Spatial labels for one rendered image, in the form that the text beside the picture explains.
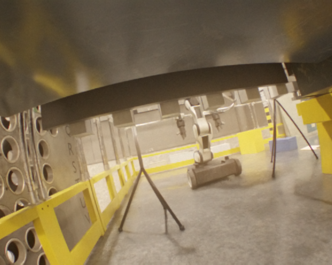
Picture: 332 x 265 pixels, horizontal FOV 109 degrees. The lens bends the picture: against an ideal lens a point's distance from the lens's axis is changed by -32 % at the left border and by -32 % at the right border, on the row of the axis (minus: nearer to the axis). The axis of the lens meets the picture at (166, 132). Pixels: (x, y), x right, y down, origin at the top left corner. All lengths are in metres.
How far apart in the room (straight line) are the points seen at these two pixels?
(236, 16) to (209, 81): 0.39
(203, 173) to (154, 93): 1.32
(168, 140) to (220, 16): 7.94
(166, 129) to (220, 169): 6.47
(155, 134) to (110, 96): 7.55
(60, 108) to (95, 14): 0.50
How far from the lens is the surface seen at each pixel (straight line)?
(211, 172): 1.82
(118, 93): 0.61
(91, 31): 0.24
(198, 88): 0.62
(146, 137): 8.12
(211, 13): 0.26
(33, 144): 0.78
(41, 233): 0.76
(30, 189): 0.73
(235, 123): 9.12
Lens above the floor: 0.52
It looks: 4 degrees up
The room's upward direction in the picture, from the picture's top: 12 degrees counter-clockwise
